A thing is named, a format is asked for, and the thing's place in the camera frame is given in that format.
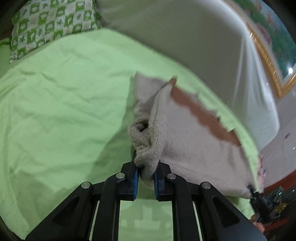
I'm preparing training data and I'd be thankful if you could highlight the beige knit sweater brown trim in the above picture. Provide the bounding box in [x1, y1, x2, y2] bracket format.
[128, 73, 255, 198]

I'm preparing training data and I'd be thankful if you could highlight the person's right hand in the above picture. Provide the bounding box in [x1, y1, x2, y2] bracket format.
[250, 214, 265, 233]

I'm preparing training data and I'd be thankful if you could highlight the pink cloth at bed edge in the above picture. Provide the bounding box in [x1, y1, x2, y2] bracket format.
[257, 155, 266, 192]

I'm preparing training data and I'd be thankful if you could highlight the light green bed sheet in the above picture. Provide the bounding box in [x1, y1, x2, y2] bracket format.
[1, 29, 258, 239]

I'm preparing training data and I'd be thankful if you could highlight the striped grey white duvet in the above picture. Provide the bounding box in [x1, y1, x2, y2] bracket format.
[95, 1, 280, 150]

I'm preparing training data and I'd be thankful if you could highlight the gold framed painting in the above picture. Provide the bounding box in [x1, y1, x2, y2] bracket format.
[226, 1, 295, 98]

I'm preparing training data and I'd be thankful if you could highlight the green white patterned pillow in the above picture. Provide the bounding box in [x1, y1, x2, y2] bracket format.
[10, 0, 101, 63]

